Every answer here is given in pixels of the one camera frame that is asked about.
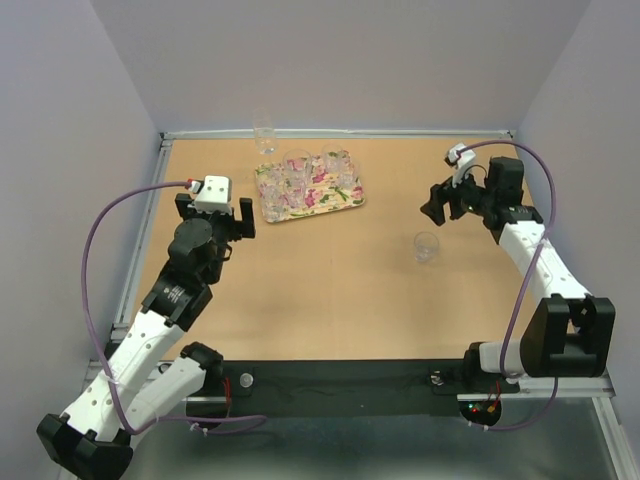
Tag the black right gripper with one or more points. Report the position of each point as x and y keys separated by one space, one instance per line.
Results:
x=439 y=195

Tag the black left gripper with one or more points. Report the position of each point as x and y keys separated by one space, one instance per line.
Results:
x=239 y=229

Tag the small clear glass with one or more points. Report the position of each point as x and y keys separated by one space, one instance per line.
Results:
x=275 y=174

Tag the tall clear glass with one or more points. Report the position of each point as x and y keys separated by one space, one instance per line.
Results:
x=264 y=132

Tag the clear faceted glass tumbler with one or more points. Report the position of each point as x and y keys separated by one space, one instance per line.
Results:
x=335 y=157

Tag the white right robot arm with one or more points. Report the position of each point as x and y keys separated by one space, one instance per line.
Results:
x=570 y=331

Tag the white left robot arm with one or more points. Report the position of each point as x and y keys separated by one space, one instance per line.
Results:
x=91 y=438

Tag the floral patterned tray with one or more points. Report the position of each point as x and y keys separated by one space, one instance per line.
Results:
x=322 y=195

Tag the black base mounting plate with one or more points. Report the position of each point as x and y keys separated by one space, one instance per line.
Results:
x=210 y=401

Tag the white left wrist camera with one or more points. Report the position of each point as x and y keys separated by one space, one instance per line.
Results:
x=214 y=195

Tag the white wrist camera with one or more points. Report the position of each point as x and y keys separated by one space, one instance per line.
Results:
x=461 y=159
x=214 y=195

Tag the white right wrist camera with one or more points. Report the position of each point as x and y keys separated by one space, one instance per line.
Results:
x=461 y=159

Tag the aluminium front frame rail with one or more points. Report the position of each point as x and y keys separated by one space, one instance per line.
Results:
x=560 y=382

